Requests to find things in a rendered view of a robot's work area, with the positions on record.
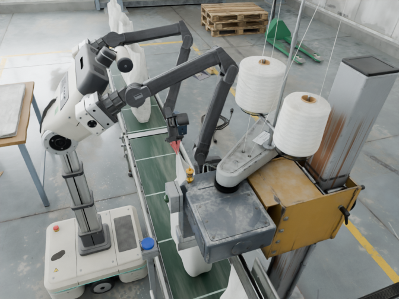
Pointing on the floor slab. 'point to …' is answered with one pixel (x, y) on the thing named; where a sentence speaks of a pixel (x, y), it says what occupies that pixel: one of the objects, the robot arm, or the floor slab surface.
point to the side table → (20, 140)
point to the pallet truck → (282, 31)
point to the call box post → (152, 276)
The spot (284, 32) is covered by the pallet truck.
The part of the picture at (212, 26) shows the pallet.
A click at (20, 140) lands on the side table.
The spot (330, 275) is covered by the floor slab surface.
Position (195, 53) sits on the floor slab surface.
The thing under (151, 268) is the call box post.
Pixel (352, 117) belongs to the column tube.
